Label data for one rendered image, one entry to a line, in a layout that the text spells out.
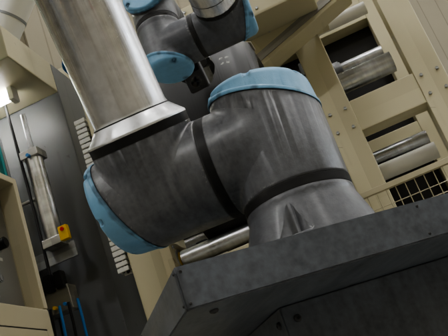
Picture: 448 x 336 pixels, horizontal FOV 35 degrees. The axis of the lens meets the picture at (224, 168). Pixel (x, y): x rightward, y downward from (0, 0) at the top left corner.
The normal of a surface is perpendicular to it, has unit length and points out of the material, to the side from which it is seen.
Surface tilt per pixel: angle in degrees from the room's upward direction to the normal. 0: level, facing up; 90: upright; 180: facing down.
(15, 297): 90
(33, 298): 90
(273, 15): 180
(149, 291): 90
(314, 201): 69
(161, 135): 112
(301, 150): 89
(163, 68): 171
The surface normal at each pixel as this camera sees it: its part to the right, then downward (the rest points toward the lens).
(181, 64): 0.18, 0.88
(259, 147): -0.40, -0.18
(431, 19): 0.21, -0.43
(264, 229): -0.80, -0.33
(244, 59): 0.32, -0.72
